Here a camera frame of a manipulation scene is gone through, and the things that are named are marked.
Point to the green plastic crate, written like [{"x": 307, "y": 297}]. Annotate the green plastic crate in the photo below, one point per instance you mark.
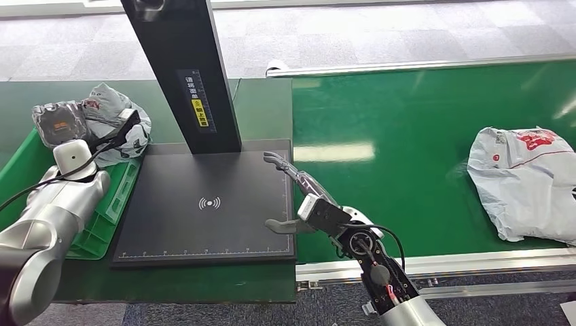
[{"x": 108, "y": 211}]

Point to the white sheet corner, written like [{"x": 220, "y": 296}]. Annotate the white sheet corner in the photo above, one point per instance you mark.
[{"x": 569, "y": 315}]

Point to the low aluminium frame bar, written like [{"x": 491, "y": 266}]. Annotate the low aluminium frame bar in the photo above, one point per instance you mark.
[{"x": 504, "y": 289}]

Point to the black and yellow label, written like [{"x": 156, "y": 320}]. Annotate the black and yellow label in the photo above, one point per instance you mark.
[{"x": 198, "y": 101}]

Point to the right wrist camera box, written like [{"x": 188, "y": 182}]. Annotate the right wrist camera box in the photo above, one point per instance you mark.
[{"x": 324, "y": 215}]

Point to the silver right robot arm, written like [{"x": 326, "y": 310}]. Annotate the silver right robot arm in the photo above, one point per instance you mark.
[{"x": 382, "y": 274}]

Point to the black weighing platform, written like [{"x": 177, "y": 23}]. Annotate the black weighing platform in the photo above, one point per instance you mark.
[{"x": 202, "y": 202}]

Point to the thin aluminium conveyor rail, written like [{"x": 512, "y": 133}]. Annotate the thin aluminium conveyor rail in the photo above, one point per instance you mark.
[{"x": 405, "y": 66}]

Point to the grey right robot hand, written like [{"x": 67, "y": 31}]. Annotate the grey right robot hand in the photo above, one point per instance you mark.
[{"x": 308, "y": 182}]

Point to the white package with red print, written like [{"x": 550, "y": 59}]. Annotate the white package with red print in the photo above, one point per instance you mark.
[
  {"x": 105, "y": 108},
  {"x": 526, "y": 189}
]

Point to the green conveyor belt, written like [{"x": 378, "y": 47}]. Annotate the green conveyor belt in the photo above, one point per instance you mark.
[{"x": 405, "y": 126}]

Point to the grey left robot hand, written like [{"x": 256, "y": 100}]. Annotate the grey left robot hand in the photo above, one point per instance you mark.
[{"x": 60, "y": 123}]

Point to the small metal latch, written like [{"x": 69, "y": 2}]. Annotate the small metal latch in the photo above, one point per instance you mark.
[{"x": 308, "y": 285}]

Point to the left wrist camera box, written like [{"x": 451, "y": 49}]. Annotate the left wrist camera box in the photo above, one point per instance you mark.
[{"x": 128, "y": 128}]

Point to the black scale column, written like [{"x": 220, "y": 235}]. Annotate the black scale column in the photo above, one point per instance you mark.
[{"x": 184, "y": 54}]

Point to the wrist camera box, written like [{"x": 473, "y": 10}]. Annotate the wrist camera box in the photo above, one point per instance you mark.
[
  {"x": 324, "y": 215},
  {"x": 128, "y": 128}
]

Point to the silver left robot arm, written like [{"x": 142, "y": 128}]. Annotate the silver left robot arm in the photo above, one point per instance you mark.
[{"x": 49, "y": 225}]

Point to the wide aluminium conveyor rail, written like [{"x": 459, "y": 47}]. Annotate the wide aluminium conveyor rail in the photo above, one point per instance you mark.
[{"x": 495, "y": 261}]

